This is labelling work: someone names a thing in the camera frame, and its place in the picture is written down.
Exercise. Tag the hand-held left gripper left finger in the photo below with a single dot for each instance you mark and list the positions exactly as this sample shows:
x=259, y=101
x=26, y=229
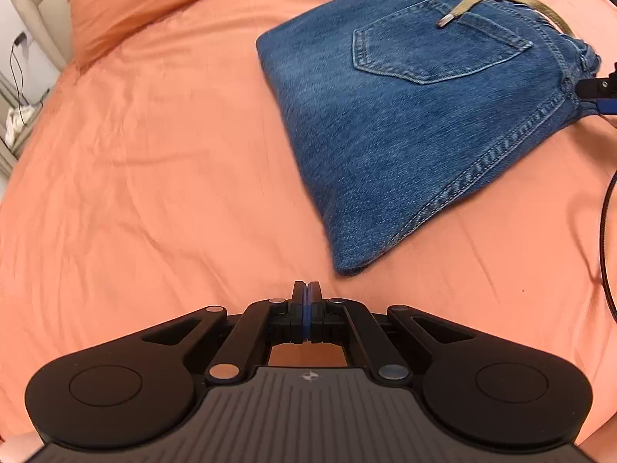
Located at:
x=301, y=308

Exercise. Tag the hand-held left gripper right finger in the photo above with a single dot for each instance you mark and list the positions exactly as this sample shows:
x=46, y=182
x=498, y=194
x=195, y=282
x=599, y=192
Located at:
x=314, y=308

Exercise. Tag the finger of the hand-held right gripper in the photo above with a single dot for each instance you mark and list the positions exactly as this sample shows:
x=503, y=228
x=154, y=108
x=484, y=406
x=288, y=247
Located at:
x=600, y=90

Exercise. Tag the blue denim pants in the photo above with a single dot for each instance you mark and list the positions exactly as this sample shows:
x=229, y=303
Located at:
x=409, y=120

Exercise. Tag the light woven belt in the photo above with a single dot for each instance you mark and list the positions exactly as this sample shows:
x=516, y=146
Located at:
x=511, y=0

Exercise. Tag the orange bed cover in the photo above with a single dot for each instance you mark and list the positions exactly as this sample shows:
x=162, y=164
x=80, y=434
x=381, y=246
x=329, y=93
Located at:
x=168, y=178

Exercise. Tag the white crumpled cloth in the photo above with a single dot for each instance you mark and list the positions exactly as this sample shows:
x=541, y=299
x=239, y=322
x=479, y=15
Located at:
x=18, y=125

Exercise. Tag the beige nightstand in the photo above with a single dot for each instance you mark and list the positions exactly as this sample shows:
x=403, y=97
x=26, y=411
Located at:
x=14, y=125

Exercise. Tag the large orange pillow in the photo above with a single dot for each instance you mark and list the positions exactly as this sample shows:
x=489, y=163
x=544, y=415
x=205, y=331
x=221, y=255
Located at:
x=144, y=5

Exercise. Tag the beige padded headboard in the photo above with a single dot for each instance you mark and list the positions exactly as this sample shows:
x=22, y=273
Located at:
x=41, y=5

